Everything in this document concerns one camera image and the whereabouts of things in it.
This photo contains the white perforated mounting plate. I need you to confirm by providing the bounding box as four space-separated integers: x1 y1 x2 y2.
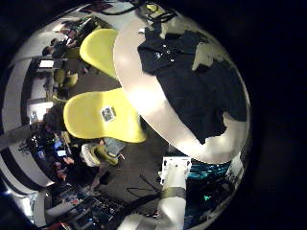
159 155 193 178

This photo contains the open rack of circuit boards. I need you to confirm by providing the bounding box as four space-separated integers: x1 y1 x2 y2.
47 188 129 229

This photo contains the seated person at desk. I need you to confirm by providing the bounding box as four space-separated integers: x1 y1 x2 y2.
41 37 70 59

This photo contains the black cable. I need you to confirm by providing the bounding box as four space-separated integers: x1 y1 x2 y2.
95 1 145 16

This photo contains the teal ribbed cable strip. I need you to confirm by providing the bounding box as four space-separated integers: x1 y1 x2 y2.
187 161 232 180

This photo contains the dark navy polo shirt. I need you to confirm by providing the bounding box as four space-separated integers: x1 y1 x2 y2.
137 27 248 146

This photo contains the person with dark hair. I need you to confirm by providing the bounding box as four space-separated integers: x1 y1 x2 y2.
30 103 75 167

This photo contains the yellow shell chair with label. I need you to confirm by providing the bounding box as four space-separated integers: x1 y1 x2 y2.
62 87 148 144

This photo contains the laptop with blue screen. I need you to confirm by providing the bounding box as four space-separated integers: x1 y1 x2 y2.
55 140 69 158

